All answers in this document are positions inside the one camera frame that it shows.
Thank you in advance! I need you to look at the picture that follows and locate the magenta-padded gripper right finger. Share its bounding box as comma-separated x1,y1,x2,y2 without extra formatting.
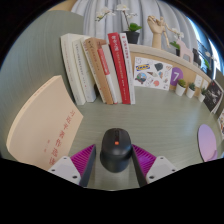
131,144,178,187

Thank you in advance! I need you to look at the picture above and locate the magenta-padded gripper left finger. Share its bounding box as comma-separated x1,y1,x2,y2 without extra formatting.
48,143,97,188

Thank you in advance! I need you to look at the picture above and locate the black computer mouse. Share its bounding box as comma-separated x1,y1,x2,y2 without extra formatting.
99,127,133,173

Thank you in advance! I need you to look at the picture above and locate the purple round mouse pad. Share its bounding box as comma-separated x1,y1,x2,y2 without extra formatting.
197,123,219,163

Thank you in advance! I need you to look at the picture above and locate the beige book with red text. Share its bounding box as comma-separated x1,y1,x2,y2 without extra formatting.
5,74,84,171

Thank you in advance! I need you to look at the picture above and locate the small plant in white pot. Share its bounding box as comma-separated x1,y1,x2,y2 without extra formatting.
197,87,208,103
174,78,188,97
185,82,197,99

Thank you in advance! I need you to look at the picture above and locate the black book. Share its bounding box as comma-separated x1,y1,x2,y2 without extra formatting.
203,79,224,114

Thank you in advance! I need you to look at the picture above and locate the purple round number sign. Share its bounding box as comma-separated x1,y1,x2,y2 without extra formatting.
169,67,184,87

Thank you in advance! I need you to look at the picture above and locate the white sticker sheet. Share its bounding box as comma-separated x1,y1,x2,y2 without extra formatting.
133,56,174,92

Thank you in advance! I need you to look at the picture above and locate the thin white book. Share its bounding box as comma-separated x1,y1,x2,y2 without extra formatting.
72,37,98,104

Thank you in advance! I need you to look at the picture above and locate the thick white book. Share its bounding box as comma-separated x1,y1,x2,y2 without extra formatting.
60,33,87,106

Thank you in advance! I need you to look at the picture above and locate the white book with red label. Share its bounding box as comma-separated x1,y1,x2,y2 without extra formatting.
97,44,123,104

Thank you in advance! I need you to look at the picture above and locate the brown book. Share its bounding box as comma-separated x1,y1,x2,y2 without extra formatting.
83,37,114,105

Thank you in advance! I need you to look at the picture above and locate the photo-covered white book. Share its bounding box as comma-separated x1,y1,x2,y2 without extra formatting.
119,32,137,105

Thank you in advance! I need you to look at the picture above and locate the white orchid in black pot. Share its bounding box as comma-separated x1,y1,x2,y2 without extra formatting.
168,27,185,57
94,3,143,45
203,49,218,71

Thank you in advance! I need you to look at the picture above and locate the grey-green desk partition panel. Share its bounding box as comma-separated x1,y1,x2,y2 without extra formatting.
0,9,84,158

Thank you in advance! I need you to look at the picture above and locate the black wooden horse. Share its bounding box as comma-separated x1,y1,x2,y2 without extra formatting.
192,48,204,66

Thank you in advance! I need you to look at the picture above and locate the wooden desk back shelf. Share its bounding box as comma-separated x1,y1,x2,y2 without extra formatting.
128,43,218,91

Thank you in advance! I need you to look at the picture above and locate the pink wooden horse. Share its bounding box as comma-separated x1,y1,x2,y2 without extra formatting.
176,39,194,64

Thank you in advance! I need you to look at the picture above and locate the wooden hand model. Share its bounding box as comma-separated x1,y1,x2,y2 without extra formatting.
147,15,167,50

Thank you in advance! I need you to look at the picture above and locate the grey curtain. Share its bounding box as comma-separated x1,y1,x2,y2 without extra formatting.
70,0,201,51

